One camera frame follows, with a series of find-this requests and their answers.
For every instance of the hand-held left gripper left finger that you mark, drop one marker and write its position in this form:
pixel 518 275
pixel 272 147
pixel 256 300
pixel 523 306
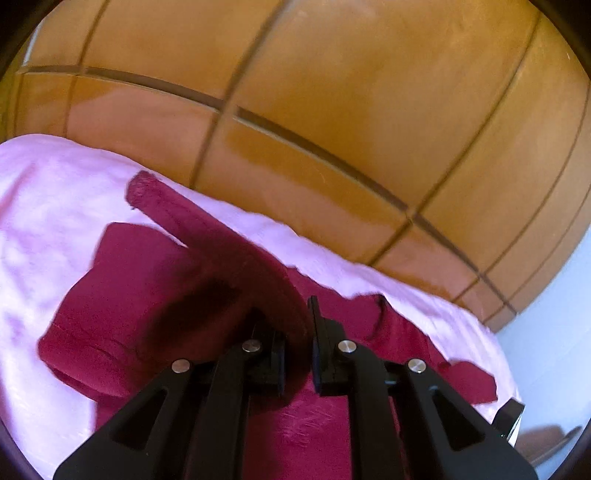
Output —
pixel 270 364

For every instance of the dark red garment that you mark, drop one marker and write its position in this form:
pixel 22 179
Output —
pixel 138 286

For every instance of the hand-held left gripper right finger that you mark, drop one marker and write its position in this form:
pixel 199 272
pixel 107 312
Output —
pixel 316 350

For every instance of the pink bed sheet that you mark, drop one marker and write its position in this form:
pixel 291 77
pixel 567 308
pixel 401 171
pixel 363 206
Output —
pixel 46 207

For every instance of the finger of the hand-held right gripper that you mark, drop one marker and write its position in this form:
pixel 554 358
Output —
pixel 510 417

